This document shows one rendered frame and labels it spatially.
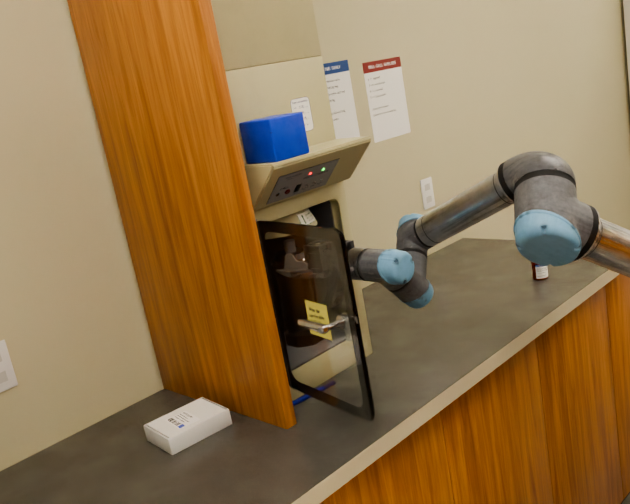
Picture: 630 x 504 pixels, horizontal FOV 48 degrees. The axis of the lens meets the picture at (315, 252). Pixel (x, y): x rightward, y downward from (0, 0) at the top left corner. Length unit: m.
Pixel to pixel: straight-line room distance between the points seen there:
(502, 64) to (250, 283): 2.02
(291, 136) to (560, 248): 0.59
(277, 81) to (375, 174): 0.96
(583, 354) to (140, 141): 1.44
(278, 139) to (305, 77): 0.27
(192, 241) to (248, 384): 0.35
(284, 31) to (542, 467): 1.37
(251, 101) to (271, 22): 0.19
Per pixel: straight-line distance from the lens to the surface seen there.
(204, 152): 1.51
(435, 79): 2.85
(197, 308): 1.70
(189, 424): 1.65
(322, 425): 1.60
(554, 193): 1.40
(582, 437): 2.40
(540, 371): 2.10
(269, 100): 1.64
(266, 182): 1.50
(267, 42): 1.66
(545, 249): 1.39
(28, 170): 1.80
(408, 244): 1.68
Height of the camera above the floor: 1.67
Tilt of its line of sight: 14 degrees down
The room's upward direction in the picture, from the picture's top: 10 degrees counter-clockwise
